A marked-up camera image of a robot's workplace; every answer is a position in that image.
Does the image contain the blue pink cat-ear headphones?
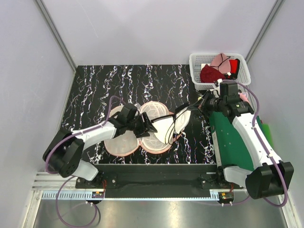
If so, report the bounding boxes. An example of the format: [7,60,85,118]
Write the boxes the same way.
[238,93,250,103]

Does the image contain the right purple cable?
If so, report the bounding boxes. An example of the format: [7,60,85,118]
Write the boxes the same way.
[194,79,289,208]

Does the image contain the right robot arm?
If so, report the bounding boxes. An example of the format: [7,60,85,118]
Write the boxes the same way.
[194,79,294,207]

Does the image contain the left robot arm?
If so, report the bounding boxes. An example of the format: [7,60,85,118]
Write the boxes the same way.
[43,104,157,188]

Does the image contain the bright red bra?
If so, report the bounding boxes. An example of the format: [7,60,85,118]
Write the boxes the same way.
[225,59,240,80]

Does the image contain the dark red lace bra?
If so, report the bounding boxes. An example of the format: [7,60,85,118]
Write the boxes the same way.
[200,65,225,83]

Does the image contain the pink floral mesh laundry bag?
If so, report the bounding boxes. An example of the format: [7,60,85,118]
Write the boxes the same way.
[104,101,178,157]

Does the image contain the pink bra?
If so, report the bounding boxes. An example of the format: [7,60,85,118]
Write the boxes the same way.
[210,53,231,74]

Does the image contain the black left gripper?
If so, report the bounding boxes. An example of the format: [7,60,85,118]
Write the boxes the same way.
[126,112,157,138]

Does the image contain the white bra with black straps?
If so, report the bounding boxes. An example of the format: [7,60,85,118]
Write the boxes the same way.
[152,107,191,144]

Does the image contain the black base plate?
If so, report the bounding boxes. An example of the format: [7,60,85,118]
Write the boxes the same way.
[76,164,240,200]

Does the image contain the black marble-pattern mat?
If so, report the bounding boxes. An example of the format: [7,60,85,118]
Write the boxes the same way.
[60,65,216,164]

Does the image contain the white plastic laundry basket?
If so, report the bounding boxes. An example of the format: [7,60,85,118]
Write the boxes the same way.
[189,52,251,90]

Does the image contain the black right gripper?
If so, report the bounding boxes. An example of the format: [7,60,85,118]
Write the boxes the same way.
[187,90,226,118]

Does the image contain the green ring binder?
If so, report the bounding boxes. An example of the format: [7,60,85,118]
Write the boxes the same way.
[209,112,254,171]

